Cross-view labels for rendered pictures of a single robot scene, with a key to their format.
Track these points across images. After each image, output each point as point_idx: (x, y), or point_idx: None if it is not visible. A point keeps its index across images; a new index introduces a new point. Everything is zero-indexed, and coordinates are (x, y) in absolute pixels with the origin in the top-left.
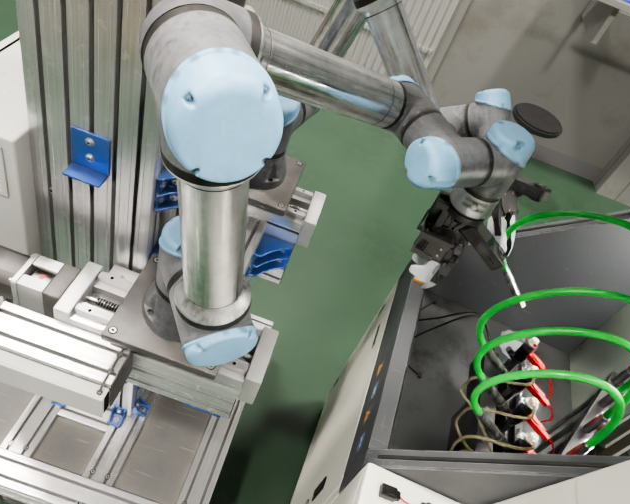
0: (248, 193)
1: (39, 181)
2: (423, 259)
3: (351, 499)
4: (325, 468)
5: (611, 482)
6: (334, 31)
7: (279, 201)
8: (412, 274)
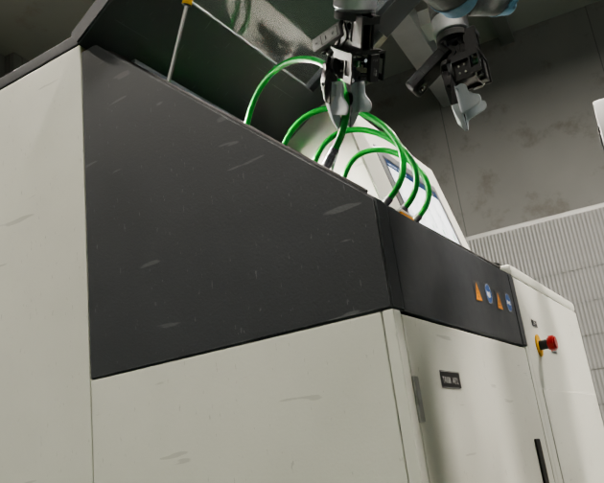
0: None
1: None
2: (470, 100)
3: (522, 289)
4: (534, 472)
5: (379, 186)
6: None
7: None
8: (411, 219)
